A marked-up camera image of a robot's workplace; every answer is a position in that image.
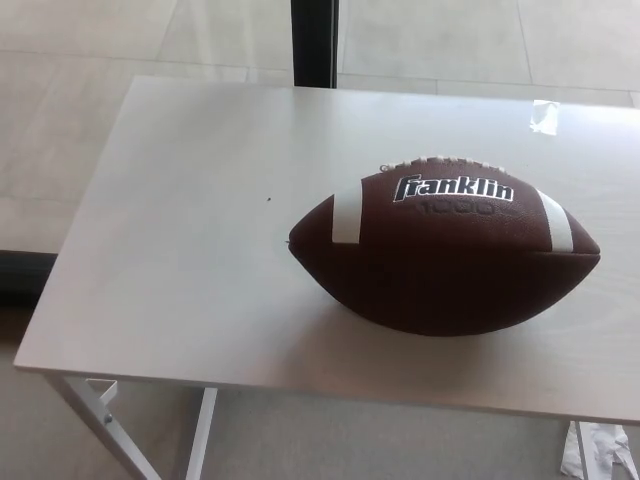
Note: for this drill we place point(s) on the brown Franklin football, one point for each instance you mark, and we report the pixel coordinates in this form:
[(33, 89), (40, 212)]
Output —
[(440, 270)]

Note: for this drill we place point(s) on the clear tape piece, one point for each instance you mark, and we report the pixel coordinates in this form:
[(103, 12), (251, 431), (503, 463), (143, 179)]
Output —
[(545, 116)]

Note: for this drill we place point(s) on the crumpled white paper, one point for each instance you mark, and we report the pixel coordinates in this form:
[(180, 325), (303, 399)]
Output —
[(607, 450)]

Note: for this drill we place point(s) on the black window frame post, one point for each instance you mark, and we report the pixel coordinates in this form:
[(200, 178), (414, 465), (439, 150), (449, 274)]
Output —
[(315, 45)]

